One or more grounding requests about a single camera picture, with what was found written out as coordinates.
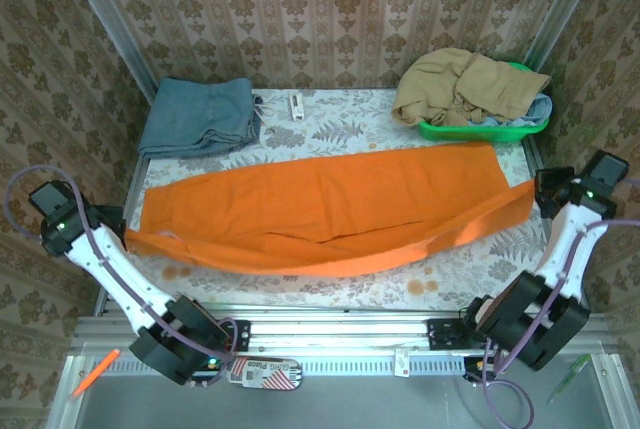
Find orange trousers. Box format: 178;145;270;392
124;141;536;279

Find folded blue trousers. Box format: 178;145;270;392
138;77;275;159

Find beige trousers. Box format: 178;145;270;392
390;47;552;129

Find light blue garment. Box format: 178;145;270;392
467;92;554;129

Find green plastic basket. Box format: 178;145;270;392
417;61;551;144

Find orange pen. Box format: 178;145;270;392
72;347;122;399

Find green pen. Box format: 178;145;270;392
548;353;593;404

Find red striped sticker label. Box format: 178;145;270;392
227;356;305;393

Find floral tablecloth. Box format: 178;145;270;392
107;87;571;310

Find small white paper tag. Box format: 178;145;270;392
393;348;412;379

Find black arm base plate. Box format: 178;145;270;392
426;317;471;350
227;319;251;353

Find aluminium frame post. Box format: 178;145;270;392
57;0;161;103
522;0;609;75

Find aluminium mounting rail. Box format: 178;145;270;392
74;301;616;355

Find white slotted cable duct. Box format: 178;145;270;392
107;356;469;378

